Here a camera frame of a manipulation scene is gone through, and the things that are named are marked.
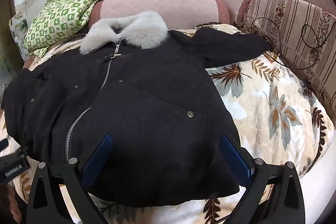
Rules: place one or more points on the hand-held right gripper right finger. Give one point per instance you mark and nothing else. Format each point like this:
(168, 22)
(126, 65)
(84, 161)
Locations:
(236, 161)

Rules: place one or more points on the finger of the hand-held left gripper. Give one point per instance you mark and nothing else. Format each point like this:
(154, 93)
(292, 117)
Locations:
(3, 144)

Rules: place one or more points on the black coat with fur collar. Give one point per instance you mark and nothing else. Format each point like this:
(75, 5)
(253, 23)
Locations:
(147, 98)

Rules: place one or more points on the green checkered cloth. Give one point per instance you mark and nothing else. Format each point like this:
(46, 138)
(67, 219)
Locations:
(60, 16)

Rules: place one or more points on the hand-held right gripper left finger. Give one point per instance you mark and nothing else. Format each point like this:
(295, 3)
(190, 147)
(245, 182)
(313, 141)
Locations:
(97, 158)

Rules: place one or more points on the printed plastic cover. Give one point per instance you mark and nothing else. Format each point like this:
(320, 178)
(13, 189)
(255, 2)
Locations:
(18, 27)

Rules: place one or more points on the wooden door frame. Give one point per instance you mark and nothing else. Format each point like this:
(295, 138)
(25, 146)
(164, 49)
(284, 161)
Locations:
(5, 16)

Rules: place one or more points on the striped floral cushion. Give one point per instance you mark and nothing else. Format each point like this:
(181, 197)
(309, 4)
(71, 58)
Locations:
(294, 19)

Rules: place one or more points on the person's left forearm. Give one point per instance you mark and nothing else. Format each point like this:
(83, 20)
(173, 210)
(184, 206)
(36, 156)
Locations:
(10, 205)

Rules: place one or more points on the leaf print blanket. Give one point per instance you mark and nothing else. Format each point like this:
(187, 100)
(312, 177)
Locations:
(262, 108)

